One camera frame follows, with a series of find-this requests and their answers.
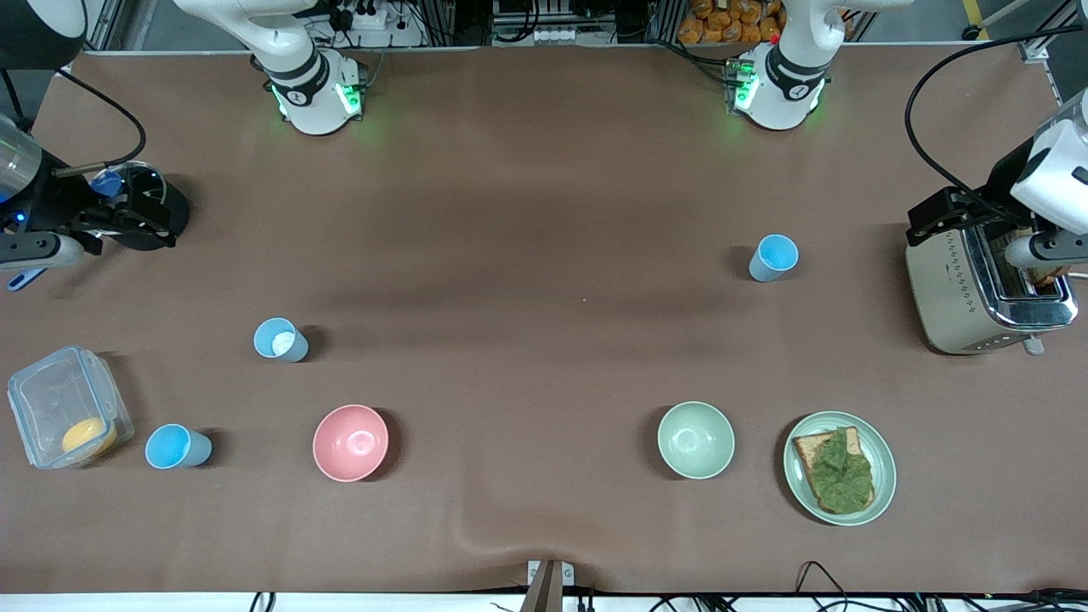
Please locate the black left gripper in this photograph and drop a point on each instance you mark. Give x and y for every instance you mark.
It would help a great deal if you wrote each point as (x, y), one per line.
(993, 199)

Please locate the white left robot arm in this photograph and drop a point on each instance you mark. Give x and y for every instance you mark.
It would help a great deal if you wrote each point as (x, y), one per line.
(786, 102)

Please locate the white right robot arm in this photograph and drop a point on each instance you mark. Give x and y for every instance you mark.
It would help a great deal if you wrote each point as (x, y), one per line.
(314, 102)

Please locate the toasted bread slice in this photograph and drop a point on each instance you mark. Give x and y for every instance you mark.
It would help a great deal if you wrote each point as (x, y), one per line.
(806, 450)

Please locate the pale green bowl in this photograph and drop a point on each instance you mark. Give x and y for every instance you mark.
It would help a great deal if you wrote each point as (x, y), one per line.
(695, 440)

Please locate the clear plastic food container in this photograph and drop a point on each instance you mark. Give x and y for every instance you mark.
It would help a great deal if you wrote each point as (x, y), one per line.
(51, 399)

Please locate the glass lid blue knob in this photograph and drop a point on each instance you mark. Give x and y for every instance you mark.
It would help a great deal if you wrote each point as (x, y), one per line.
(106, 184)

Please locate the blue plastic cup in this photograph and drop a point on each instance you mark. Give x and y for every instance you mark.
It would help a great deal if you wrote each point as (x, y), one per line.
(775, 255)
(170, 446)
(272, 342)

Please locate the green lettuce leaf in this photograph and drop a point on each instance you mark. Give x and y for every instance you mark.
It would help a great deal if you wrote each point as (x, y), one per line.
(841, 472)

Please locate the yellow food piece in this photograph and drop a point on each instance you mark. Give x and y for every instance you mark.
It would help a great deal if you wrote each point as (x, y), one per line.
(89, 438)

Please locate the toast slice in toaster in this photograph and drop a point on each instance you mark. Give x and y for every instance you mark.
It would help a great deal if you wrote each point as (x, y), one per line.
(1050, 275)

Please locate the pink bowl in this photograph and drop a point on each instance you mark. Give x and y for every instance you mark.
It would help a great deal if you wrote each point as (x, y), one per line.
(350, 442)

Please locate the metal mounting bracket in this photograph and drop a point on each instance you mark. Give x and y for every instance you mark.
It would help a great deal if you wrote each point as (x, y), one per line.
(550, 586)

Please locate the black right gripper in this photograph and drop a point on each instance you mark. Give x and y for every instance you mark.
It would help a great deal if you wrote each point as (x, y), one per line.
(53, 206)

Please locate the white power strip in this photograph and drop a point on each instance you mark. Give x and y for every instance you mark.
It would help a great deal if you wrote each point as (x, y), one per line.
(557, 36)
(365, 17)

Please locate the silver toaster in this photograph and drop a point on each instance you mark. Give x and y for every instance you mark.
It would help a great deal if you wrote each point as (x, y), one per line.
(952, 297)

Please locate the pale green plate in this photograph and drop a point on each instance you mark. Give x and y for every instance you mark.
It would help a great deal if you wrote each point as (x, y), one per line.
(884, 476)

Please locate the brown table cloth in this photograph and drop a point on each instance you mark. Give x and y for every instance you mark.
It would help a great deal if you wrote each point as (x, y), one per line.
(544, 382)

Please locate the bag of orange buns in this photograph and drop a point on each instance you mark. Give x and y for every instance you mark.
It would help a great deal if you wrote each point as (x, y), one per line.
(731, 21)

